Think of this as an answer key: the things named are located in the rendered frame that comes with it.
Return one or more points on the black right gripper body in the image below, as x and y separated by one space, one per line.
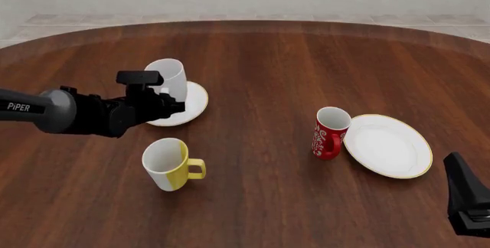
474 222

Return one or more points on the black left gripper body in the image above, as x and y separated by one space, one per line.
147 107

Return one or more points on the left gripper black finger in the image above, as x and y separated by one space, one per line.
177 109
169 97

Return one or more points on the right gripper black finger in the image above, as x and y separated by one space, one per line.
465 185

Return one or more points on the red mug with white pattern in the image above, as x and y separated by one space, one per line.
325 141

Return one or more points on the yellow and white mug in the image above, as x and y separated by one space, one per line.
170 167

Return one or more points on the grey and black left robot arm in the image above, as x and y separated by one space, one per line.
57 110

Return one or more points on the white plate with gold rim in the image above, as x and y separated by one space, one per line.
196 98
386 146

